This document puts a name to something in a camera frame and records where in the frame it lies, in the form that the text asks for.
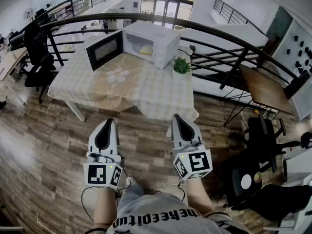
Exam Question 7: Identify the person's left forearm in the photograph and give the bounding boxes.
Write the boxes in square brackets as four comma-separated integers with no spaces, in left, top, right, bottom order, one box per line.
[93,186,117,231]

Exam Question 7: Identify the glass entrance doors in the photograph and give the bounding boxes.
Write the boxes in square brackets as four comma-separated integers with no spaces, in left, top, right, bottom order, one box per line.
[140,0,198,30]

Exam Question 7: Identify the light wooden desk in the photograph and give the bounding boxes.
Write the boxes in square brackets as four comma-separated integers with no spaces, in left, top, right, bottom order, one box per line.
[0,48,29,81]

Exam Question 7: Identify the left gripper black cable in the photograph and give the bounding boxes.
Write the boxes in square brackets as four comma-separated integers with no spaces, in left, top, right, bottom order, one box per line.
[81,168,132,222]

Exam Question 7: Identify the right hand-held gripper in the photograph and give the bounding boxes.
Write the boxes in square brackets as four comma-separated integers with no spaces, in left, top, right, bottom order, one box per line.
[171,114,214,181]

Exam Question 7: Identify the black office chair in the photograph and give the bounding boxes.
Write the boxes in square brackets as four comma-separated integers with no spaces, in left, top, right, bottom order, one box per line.
[245,115,287,173]
[23,20,57,104]

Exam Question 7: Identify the white round disc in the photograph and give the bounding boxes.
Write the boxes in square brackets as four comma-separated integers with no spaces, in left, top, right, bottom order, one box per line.
[241,175,252,190]

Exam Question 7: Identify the black stool seat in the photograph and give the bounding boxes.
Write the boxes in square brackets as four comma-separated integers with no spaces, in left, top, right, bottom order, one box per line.
[225,166,265,206]

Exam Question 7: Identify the beige checkered tablecloth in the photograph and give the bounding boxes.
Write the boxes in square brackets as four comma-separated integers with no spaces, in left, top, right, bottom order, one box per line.
[47,46,199,121]

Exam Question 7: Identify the person's right forearm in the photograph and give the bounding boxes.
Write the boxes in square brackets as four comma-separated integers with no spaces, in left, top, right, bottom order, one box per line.
[185,178,215,216]

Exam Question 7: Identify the person's grey printed shirt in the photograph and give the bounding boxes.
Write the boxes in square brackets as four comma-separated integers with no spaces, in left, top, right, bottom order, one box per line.
[106,179,252,234]

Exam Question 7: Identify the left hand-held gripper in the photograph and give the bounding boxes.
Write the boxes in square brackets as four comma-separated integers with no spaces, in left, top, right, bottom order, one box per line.
[83,118,124,189]

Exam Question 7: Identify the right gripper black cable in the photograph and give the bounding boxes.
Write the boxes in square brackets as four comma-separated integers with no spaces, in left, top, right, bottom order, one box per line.
[176,178,187,202]

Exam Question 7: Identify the curved black metal railing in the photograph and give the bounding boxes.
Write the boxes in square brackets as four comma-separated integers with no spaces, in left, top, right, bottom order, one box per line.
[8,13,309,91]

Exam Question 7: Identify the wooden side table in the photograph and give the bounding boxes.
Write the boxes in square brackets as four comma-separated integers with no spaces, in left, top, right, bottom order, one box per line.
[223,63,295,128]

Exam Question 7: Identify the black bag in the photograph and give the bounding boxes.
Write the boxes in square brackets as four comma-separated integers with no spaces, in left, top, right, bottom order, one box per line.
[231,184,312,223]

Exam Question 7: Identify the group of small black items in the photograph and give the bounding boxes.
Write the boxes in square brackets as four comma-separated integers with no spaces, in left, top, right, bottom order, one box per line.
[287,34,312,69]

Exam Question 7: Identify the straight black railing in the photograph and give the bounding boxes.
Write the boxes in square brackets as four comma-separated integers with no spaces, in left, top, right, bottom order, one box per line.
[36,0,124,19]
[213,0,268,36]

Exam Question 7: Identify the white microwave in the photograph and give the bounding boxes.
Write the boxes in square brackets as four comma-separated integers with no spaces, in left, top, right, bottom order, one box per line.
[83,20,182,73]

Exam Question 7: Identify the green potted plant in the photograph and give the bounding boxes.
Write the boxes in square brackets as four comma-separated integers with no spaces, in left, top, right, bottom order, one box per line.
[172,57,193,80]

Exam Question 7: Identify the white table frame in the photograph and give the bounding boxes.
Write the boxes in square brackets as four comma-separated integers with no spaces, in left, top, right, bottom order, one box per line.
[64,100,87,123]

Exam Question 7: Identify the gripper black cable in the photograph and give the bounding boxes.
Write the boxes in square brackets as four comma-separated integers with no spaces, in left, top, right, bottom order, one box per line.
[176,178,187,202]
[81,168,132,222]

